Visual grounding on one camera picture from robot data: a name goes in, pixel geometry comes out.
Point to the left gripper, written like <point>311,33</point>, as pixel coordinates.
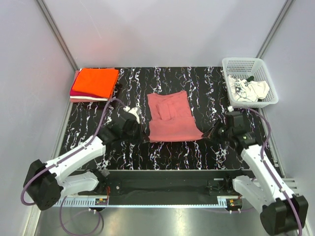
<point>140,137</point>

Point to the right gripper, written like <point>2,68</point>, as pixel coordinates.
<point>213,130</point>

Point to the salmon pink t-shirt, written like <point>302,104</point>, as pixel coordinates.
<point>172,120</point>

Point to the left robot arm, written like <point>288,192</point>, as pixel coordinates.
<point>47,182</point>

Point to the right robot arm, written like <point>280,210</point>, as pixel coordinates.
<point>279,208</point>

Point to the black marble pattern mat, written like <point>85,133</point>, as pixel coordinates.
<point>208,100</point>

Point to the white printed t-shirt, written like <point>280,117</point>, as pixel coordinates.
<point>247,90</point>

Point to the orange folded t-shirt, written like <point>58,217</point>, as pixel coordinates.
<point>99,82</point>

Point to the white plastic basket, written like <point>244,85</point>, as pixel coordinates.
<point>244,68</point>

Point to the light pink folded t-shirt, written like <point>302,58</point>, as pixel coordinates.
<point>77,99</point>

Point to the crimson folded t-shirt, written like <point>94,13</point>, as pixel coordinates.
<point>77,93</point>

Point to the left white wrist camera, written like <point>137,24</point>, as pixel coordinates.
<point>136,111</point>

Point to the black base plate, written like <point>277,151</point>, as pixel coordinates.
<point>173,185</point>

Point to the aluminium frame rail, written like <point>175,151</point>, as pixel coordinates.
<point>290,184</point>

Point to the white slotted cable duct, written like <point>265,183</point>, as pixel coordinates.
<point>117,202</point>

